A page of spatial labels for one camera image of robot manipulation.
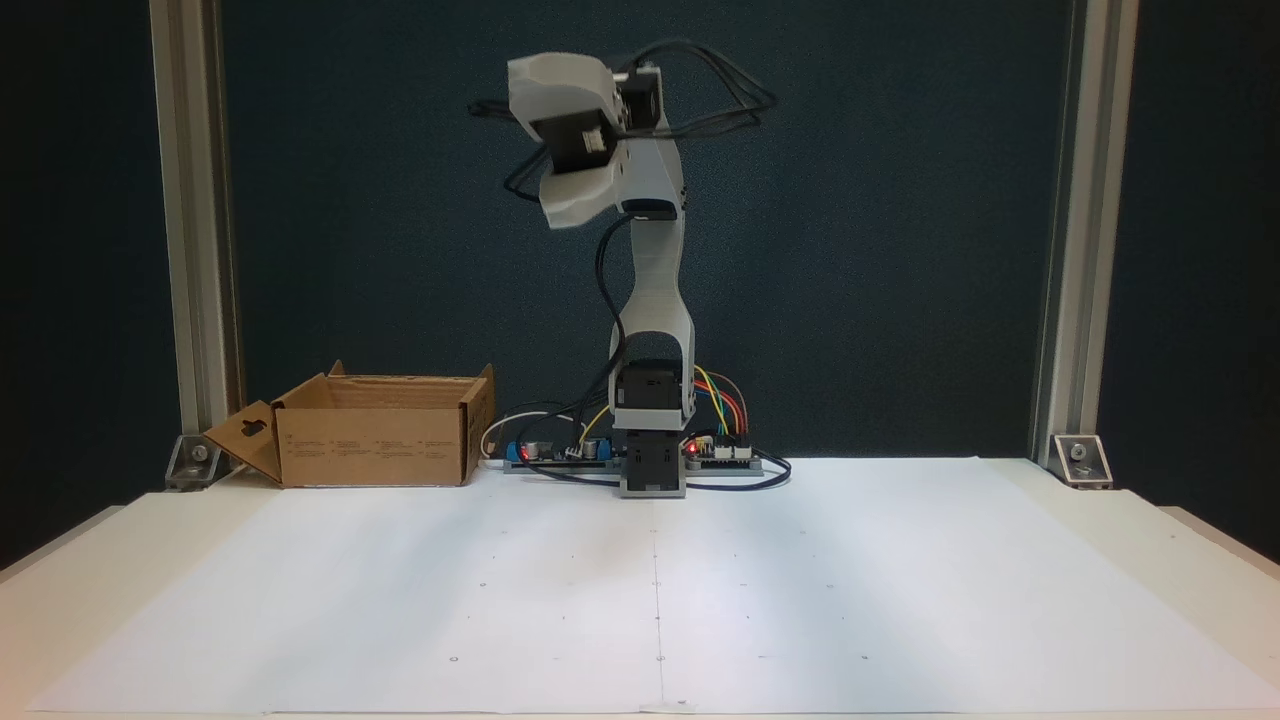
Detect coloured jumper wires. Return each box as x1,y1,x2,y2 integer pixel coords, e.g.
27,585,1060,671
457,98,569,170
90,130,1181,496
693,368,749,441

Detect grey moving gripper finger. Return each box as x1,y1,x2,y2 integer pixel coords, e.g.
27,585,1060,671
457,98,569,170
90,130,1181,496
507,54,618,125

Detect white cable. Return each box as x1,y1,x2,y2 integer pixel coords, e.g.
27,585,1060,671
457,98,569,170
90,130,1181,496
480,409,563,461

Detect open cardboard box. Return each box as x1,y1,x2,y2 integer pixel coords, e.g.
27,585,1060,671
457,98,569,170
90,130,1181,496
204,360,497,489

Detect circuit board with blue parts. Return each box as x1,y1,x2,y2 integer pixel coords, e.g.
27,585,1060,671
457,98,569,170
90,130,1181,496
502,432,623,473

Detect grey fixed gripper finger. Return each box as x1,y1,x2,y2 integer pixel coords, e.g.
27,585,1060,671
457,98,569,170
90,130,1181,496
539,161,624,231

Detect circuit board with white connectors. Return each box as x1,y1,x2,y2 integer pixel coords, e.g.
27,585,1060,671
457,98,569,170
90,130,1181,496
684,434,765,475

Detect aluminium frame post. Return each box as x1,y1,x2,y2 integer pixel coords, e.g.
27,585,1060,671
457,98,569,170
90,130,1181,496
148,0,247,463
1030,0,1141,463

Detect metal corner bracket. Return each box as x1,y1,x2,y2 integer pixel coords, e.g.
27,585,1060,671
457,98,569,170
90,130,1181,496
1052,434,1114,489
163,433,223,491

